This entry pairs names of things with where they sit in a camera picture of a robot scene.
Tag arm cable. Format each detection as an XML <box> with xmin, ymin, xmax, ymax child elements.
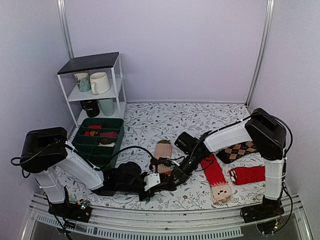
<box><xmin>99</xmin><ymin>145</ymin><xmax>155</xmax><ymax>173</ymax></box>
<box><xmin>172</xmin><ymin>134</ymin><xmax>213</xmax><ymax>173</ymax></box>

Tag red folded sock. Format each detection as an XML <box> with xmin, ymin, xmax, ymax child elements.
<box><xmin>228</xmin><ymin>166</ymin><xmax>266</xmax><ymax>186</ymax></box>

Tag striped beige knit sock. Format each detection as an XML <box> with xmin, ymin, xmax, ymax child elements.
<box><xmin>154</xmin><ymin>139</ymin><xmax>172</xmax><ymax>176</ymax></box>

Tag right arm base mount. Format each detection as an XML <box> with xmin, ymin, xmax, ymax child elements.
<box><xmin>240</xmin><ymin>197</ymin><xmax>285</xmax><ymax>235</ymax></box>

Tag red socks in bin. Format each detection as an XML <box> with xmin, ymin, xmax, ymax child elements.
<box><xmin>83</xmin><ymin>125</ymin><xmax>119</xmax><ymax>138</ymax></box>

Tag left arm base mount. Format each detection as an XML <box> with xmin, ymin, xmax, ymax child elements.
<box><xmin>48</xmin><ymin>187</ymin><xmax>93</xmax><ymax>223</ymax></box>

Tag pale green cup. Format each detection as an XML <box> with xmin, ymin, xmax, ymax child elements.
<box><xmin>98</xmin><ymin>98</ymin><xmax>115</xmax><ymax>117</ymax></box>

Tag red beige character sock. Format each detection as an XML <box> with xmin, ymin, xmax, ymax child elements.
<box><xmin>200</xmin><ymin>154</ymin><xmax>233</xmax><ymax>205</ymax></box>

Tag black mug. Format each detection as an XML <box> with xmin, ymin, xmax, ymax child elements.
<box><xmin>80</xmin><ymin>99</ymin><xmax>100</xmax><ymax>118</ymax></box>

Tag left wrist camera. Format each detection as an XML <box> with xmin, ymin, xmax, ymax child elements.
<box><xmin>143</xmin><ymin>173</ymin><xmax>161</xmax><ymax>191</ymax></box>

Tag cream ceramic mug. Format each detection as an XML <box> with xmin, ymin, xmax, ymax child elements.
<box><xmin>89</xmin><ymin>72</ymin><xmax>110</xmax><ymax>95</ymax></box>

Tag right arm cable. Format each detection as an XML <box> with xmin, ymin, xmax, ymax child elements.
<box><xmin>172</xmin><ymin>134</ymin><xmax>213</xmax><ymax>173</ymax></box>

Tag teal patterned mug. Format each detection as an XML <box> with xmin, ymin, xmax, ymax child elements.
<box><xmin>73</xmin><ymin>71</ymin><xmax>91</xmax><ymax>93</ymax></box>

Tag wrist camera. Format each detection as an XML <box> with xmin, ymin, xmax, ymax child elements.
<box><xmin>155</xmin><ymin>157</ymin><xmax>180</xmax><ymax>167</ymax></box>
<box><xmin>143</xmin><ymin>173</ymin><xmax>161</xmax><ymax>191</ymax></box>

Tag floral patterned table mat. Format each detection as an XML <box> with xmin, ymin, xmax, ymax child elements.
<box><xmin>55</xmin><ymin>103</ymin><xmax>265</xmax><ymax>211</ymax></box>

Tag white metal shelf unit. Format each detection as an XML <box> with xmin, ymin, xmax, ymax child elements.
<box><xmin>57</xmin><ymin>52</ymin><xmax>127</xmax><ymax>128</ymax></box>

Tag brown argyle sock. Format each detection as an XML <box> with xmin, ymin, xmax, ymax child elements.
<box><xmin>216</xmin><ymin>141</ymin><xmax>258</xmax><ymax>164</ymax></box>

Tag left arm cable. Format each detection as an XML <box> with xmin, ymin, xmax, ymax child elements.
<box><xmin>99</xmin><ymin>145</ymin><xmax>155</xmax><ymax>173</ymax></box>

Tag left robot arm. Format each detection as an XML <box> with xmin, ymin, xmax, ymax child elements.
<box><xmin>18</xmin><ymin>127</ymin><xmax>176</xmax><ymax>217</ymax></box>

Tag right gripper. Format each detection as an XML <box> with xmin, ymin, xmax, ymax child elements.
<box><xmin>168</xmin><ymin>153</ymin><xmax>205</xmax><ymax>190</ymax></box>

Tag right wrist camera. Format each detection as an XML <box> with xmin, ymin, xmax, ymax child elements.
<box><xmin>155</xmin><ymin>157</ymin><xmax>180</xmax><ymax>167</ymax></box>

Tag green divided organizer bin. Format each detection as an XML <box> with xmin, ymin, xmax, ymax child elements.
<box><xmin>72</xmin><ymin>117</ymin><xmax>124</xmax><ymax>171</ymax></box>

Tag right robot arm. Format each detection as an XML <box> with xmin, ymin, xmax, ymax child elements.
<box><xmin>170</xmin><ymin>108</ymin><xmax>293</xmax><ymax>218</ymax></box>

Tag aluminium front rail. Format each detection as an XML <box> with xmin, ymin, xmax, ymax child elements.
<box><xmin>19</xmin><ymin>192</ymin><xmax>313</xmax><ymax>240</ymax></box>

